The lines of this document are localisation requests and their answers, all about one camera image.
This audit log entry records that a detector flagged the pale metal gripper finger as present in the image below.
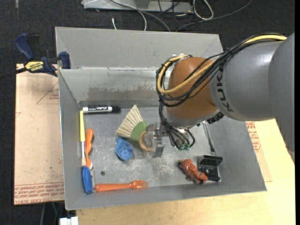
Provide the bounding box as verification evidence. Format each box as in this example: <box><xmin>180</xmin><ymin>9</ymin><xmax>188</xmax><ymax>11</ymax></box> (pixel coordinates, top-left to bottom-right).
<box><xmin>145</xmin><ymin>122</ymin><xmax>161</xmax><ymax>135</ymax></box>
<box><xmin>152</xmin><ymin>135</ymin><xmax>165</xmax><ymax>159</ymax></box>

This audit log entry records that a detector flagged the grey metal bin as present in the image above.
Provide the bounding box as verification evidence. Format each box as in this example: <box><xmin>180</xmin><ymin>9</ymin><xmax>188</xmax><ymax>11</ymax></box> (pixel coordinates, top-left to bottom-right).
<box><xmin>55</xmin><ymin>26</ymin><xmax>268</xmax><ymax>211</ymax></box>

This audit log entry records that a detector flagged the blue cloth with red dots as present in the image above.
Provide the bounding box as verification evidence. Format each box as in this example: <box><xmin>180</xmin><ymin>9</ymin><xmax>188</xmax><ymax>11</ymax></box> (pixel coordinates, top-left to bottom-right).
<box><xmin>115</xmin><ymin>136</ymin><xmax>135</xmax><ymax>162</ymax></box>

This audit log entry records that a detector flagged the orange toy animal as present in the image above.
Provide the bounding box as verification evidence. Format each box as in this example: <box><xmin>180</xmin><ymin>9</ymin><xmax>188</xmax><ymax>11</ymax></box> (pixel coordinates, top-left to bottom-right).
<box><xmin>178</xmin><ymin>158</ymin><xmax>209</xmax><ymax>185</ymax></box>

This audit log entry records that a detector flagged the black and white marker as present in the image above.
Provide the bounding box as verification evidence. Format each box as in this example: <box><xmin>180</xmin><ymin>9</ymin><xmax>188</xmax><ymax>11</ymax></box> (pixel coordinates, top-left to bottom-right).
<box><xmin>82</xmin><ymin>105</ymin><xmax>121</xmax><ymax>114</ymax></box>

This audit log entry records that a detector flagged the orange plastic fork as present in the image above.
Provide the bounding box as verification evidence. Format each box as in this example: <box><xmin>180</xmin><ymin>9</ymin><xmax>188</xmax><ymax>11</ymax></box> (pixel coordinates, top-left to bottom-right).
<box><xmin>94</xmin><ymin>180</ymin><xmax>149</xmax><ymax>193</ymax></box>

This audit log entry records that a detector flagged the orange plastic utensil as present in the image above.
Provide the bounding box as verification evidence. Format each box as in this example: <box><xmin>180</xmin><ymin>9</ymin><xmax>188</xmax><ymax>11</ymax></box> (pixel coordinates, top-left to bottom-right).
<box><xmin>84</xmin><ymin>128</ymin><xmax>95</xmax><ymax>169</ymax></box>

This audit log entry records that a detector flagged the blue plastic utensil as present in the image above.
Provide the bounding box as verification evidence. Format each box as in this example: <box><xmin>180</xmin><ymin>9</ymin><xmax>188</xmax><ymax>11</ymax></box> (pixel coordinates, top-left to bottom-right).
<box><xmin>82</xmin><ymin>165</ymin><xmax>94</xmax><ymax>195</ymax></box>

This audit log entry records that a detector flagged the brown cardboard board, red print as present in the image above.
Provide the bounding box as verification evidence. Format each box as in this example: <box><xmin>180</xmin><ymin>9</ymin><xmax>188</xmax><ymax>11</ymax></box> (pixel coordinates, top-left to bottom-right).
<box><xmin>14</xmin><ymin>63</ymin><xmax>273</xmax><ymax>206</ymax></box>

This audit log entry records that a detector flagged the green brush with wooden ring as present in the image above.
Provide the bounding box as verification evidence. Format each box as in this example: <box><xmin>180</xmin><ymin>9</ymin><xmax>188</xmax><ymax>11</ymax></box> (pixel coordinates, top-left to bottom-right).
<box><xmin>115</xmin><ymin>104</ymin><xmax>154</xmax><ymax>153</ymax></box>

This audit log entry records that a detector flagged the yellow-handled paintbrush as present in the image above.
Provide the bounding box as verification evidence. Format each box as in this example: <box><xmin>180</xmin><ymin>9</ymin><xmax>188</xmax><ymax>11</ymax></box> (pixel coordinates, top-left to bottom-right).
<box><xmin>79</xmin><ymin>110</ymin><xmax>87</xmax><ymax>167</ymax></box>

